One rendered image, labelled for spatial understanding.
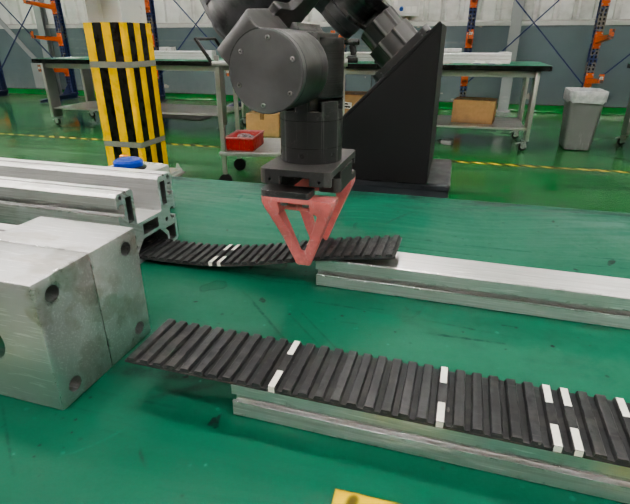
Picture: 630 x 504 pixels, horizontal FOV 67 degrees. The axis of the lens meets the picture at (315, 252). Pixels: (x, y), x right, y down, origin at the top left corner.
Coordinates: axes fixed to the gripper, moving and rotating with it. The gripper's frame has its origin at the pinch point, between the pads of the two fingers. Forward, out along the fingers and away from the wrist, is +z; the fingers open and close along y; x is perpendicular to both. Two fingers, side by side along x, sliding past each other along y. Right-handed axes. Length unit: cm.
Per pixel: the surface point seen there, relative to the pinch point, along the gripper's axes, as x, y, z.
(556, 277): 23.1, -0.4, 0.3
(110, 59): -220, -251, -8
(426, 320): 12.3, 5.4, 3.4
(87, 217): -22.8, 4.8, -2.4
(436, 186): 10.4, -39.2, 3.5
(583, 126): 125, -476, 54
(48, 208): -27.9, 4.6, -2.8
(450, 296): 14.1, 1.9, 2.5
